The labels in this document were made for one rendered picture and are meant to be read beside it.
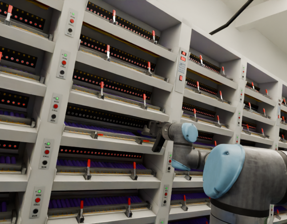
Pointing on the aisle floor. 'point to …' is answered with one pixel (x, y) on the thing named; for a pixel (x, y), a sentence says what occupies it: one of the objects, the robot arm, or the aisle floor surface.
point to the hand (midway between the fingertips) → (143, 134)
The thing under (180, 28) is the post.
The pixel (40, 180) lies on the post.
